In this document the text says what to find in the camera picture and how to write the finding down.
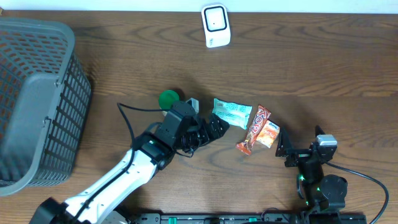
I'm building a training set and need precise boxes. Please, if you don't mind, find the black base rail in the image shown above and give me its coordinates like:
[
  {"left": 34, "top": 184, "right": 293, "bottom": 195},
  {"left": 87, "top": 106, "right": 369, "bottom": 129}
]
[{"left": 131, "top": 210, "right": 367, "bottom": 224}]

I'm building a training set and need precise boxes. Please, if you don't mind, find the white barcode scanner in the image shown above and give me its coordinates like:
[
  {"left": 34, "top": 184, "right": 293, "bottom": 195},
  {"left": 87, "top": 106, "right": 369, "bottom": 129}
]
[{"left": 201, "top": 4, "right": 231, "bottom": 48}]

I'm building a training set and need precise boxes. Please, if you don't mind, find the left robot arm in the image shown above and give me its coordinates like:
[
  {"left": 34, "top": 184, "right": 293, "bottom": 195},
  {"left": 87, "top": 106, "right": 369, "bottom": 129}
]
[{"left": 30, "top": 101, "right": 229, "bottom": 223}]

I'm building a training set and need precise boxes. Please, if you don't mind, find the orange tissue pack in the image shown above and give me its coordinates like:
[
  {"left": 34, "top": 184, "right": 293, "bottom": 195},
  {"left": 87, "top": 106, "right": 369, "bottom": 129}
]
[{"left": 256, "top": 120, "right": 280, "bottom": 148}]

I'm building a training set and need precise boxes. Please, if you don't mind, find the green lid white jar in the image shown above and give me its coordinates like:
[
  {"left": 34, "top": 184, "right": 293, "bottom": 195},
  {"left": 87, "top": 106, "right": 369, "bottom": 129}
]
[{"left": 158, "top": 90, "right": 180, "bottom": 116}]

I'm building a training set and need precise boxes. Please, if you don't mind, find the teal wet wipes pack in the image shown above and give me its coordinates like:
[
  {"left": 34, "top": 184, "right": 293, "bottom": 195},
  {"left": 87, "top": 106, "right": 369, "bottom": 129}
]
[{"left": 212, "top": 98, "right": 252, "bottom": 129}]

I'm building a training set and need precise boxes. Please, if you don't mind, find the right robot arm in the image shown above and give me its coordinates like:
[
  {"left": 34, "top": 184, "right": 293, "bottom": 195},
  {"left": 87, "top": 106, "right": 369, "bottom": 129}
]
[{"left": 275, "top": 126, "right": 348, "bottom": 223}]

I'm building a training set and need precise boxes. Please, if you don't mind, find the red snack package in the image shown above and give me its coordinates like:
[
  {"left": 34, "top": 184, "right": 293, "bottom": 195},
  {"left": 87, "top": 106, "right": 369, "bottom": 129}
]
[{"left": 236, "top": 104, "right": 271, "bottom": 156}]

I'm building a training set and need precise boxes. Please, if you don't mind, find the grey plastic mesh basket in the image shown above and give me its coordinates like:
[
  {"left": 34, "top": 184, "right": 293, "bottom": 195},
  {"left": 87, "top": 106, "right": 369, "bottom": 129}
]
[{"left": 1, "top": 17, "right": 92, "bottom": 196}]

